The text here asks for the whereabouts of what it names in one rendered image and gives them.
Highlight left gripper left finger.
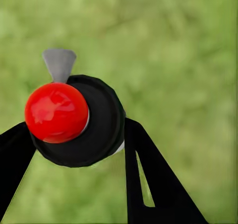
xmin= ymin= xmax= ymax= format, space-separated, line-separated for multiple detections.
xmin=0 ymin=121 xmax=37 ymax=222

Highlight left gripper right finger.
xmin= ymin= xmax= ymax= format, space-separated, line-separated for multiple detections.
xmin=124 ymin=118 xmax=208 ymax=224

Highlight pesticide atomizer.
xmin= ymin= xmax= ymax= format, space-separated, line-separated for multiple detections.
xmin=24 ymin=48 xmax=126 ymax=168

